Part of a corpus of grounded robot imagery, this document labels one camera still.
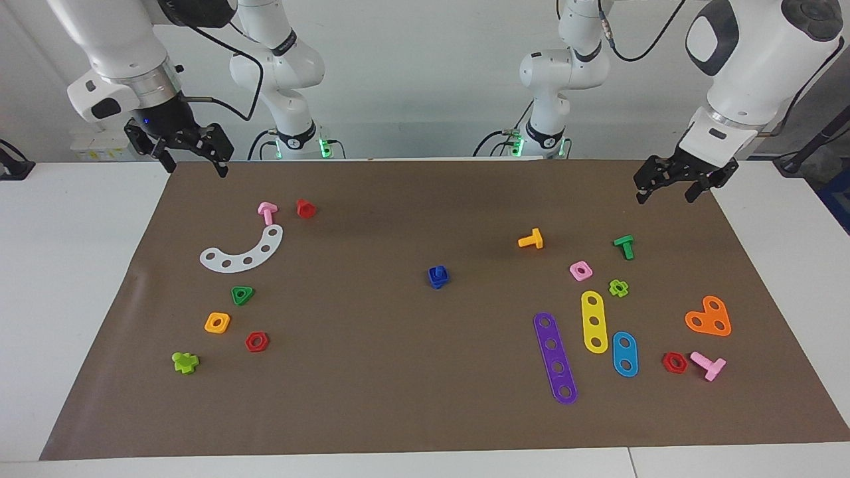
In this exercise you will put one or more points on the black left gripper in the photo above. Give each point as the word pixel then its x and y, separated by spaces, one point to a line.
pixel 694 166

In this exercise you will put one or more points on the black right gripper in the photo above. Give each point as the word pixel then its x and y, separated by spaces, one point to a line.
pixel 166 123

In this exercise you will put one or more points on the blue plastic bolt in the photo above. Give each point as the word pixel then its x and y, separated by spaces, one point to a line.
pixel 438 271

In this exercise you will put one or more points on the blue square plastic nut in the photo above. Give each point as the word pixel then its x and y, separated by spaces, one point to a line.
pixel 438 285

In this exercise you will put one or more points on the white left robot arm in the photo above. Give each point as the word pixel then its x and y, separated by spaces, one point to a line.
pixel 764 66

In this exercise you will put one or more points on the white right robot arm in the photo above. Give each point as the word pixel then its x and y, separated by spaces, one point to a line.
pixel 119 40

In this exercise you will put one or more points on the green plastic bolt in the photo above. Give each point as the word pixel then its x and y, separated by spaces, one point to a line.
pixel 624 243

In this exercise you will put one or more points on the small pink plastic bolt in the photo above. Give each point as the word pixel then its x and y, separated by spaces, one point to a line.
pixel 267 214

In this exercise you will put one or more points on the lime green cross nut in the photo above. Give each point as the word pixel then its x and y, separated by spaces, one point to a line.
pixel 625 288

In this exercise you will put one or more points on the white curved perforated plate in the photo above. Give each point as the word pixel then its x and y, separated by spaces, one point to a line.
pixel 257 255

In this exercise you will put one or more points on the red plastic bolt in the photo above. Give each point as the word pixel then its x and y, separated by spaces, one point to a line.
pixel 305 209

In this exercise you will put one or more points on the orange heart-shaped plate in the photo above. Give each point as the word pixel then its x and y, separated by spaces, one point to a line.
pixel 708 317

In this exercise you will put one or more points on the pink square plastic nut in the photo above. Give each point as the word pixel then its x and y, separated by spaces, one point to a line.
pixel 573 268

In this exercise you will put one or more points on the blue crate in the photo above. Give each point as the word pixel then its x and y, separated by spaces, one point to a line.
pixel 838 199

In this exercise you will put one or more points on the orange plastic bolt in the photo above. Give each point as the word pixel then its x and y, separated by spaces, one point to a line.
pixel 534 239

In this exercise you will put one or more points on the yellow three-hole plate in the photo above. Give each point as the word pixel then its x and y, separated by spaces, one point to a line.
pixel 593 311

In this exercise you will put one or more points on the green triangle plastic nut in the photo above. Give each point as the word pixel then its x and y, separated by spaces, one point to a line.
pixel 250 291

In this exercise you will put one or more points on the orange square plastic nut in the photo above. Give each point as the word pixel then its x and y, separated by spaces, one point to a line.
pixel 226 318

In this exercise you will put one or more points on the red hexagon plastic nut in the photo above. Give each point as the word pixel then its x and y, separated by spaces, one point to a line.
pixel 666 362
pixel 264 338

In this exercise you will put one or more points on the blue two-hole oval plate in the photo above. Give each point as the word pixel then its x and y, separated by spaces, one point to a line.
pixel 624 354

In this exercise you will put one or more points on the large pink plastic bolt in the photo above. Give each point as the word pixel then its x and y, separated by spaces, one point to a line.
pixel 714 367

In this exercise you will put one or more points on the purple four-hole plate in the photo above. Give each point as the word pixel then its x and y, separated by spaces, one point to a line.
pixel 554 356

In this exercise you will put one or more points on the lime green cross-head bolt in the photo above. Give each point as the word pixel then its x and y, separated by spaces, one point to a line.
pixel 184 363

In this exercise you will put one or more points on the brown table mat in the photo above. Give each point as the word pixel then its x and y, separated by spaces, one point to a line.
pixel 398 372

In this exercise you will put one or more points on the black clamp mount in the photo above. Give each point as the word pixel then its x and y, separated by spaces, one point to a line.
pixel 13 169

